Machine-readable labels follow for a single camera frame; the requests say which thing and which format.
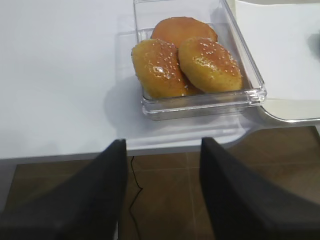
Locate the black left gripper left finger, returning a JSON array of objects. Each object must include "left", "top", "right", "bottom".
[{"left": 0, "top": 139, "right": 127, "bottom": 240}]

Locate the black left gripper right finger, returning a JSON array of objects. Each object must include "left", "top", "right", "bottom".
[{"left": 200, "top": 137, "right": 320, "bottom": 240}]

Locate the clear plastic bun container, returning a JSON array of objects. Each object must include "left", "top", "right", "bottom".
[{"left": 133, "top": 0, "right": 267, "bottom": 121}]

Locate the sesame bun right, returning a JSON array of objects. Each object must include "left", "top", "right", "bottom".
[{"left": 178, "top": 37, "right": 243, "bottom": 93}]

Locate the sesame bun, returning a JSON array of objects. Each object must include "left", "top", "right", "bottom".
[
  {"left": 178, "top": 37, "right": 243, "bottom": 93},
  {"left": 131, "top": 39, "right": 201, "bottom": 99}
]

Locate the sesame bun left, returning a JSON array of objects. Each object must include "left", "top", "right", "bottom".
[{"left": 131, "top": 39, "right": 201, "bottom": 99}]

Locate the white parchment paper sheet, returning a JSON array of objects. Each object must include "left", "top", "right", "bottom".
[{"left": 235, "top": 0, "right": 320, "bottom": 100}]

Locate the white metal tray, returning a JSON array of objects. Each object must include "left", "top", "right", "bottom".
[{"left": 228, "top": 0, "right": 320, "bottom": 126}]

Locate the plain bun back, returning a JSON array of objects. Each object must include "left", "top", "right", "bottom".
[{"left": 151, "top": 16, "right": 218, "bottom": 48}]

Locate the black cable on floor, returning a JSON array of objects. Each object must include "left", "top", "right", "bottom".
[{"left": 127, "top": 156, "right": 144, "bottom": 240}]

